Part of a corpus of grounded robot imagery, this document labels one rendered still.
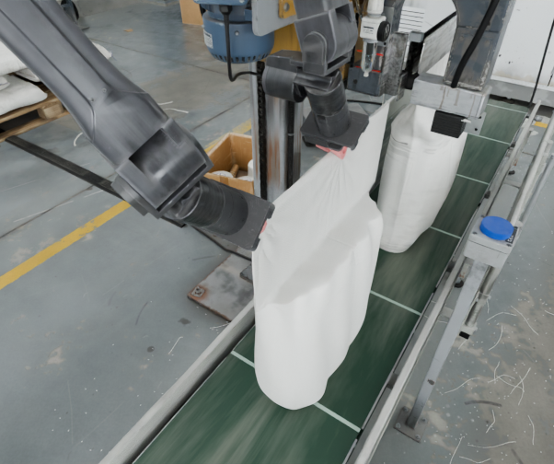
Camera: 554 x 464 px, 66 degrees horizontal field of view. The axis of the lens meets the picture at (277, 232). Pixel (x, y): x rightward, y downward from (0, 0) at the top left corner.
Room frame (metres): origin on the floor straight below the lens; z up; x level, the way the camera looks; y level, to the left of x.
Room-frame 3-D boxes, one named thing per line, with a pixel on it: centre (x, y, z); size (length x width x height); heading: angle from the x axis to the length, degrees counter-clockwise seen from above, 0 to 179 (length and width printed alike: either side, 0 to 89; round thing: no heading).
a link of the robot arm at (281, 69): (0.65, -0.04, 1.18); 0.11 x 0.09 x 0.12; 56
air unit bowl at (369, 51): (0.90, -0.19, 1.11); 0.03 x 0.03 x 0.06
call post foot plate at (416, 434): (0.66, -0.44, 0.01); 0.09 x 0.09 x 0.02; 56
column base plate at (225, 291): (1.30, 0.07, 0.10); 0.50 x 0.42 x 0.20; 146
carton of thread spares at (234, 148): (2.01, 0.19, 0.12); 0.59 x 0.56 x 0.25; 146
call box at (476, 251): (0.66, -0.44, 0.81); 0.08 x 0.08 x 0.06; 56
